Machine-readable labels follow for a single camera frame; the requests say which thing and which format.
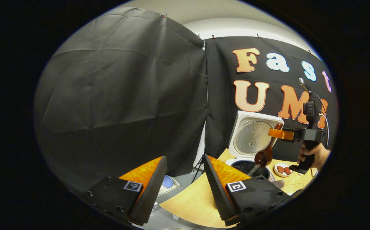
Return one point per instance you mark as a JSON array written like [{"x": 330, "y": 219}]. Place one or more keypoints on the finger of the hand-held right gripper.
[{"x": 280, "y": 134}]

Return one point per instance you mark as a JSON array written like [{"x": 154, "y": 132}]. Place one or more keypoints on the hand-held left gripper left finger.
[{"x": 151, "y": 195}]

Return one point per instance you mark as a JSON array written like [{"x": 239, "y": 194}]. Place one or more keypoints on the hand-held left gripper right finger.
[{"x": 218, "y": 191}]

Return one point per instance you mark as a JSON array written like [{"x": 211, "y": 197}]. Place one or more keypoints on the brown wooden spoon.
[{"x": 264, "y": 157}]

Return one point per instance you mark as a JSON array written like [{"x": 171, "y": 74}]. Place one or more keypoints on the white rice cooker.
[{"x": 252, "y": 137}]

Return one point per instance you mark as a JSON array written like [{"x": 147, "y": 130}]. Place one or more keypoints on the white rice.
[{"x": 253, "y": 171}]

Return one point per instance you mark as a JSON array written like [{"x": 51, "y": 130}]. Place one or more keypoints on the blue round bowl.
[{"x": 167, "y": 182}]

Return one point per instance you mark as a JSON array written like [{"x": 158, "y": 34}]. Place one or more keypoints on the white tray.
[{"x": 174, "y": 187}]

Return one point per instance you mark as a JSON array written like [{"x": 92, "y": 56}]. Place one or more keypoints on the black tripod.
[{"x": 199, "y": 166}]

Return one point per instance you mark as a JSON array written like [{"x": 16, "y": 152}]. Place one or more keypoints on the red meat slice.
[
  {"x": 287, "y": 171},
  {"x": 280, "y": 170}
]

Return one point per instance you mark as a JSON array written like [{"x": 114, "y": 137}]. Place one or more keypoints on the white round plate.
[{"x": 279, "y": 175}]

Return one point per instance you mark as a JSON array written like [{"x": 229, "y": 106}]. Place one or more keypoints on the black backdrop cloth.
[{"x": 124, "y": 111}]

